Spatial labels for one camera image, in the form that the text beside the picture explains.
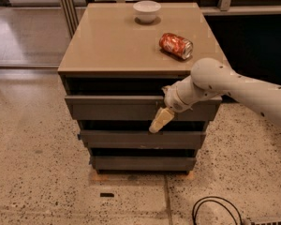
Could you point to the metal window frame post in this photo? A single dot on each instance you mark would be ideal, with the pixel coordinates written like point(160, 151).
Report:
point(70, 14)

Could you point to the white ceramic bowl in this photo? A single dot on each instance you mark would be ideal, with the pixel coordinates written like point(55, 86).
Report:
point(146, 11)

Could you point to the grey bottom drawer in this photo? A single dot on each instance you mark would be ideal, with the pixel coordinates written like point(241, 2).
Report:
point(180, 164)

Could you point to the grey middle drawer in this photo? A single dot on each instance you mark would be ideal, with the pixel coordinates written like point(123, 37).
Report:
point(143, 139)

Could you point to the grey power strip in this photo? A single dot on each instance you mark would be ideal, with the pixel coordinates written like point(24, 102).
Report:
point(262, 221)

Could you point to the red soda can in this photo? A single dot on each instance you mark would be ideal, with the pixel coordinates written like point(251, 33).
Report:
point(177, 45)

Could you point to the grey drawer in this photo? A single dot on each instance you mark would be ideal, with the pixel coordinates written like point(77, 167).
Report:
point(143, 139)
point(180, 164)
point(134, 108)

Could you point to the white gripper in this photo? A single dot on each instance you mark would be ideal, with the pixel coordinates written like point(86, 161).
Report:
point(172, 101)

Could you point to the grey top drawer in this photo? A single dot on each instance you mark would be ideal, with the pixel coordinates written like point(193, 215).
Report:
point(134, 108)

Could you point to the grey drawer cabinet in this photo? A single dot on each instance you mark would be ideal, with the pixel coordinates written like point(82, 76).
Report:
point(113, 54)

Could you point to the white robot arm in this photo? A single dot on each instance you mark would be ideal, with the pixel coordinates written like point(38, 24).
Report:
point(209, 78)

